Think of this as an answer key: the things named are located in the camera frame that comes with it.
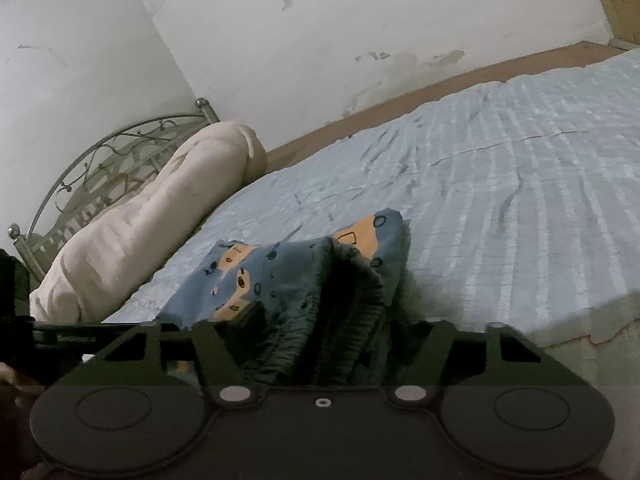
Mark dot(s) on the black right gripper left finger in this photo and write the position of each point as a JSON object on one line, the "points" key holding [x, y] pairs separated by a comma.
{"points": [[161, 355]]}

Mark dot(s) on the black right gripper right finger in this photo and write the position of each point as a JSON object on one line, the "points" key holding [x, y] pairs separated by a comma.
{"points": [[432, 357]]}

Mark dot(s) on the blue pants with orange print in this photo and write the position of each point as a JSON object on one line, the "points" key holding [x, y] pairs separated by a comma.
{"points": [[304, 313]]}

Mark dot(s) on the person's hand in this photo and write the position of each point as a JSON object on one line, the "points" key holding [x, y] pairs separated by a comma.
{"points": [[20, 458]]}

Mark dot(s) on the light blue striped bed quilt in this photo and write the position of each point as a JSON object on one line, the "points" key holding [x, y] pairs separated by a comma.
{"points": [[522, 202]]}

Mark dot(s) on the grey metal ornate headboard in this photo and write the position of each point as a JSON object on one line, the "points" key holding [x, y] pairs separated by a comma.
{"points": [[106, 172]]}

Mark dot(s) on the brown wooden bed base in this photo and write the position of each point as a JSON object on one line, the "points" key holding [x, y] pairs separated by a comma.
{"points": [[577, 55]]}

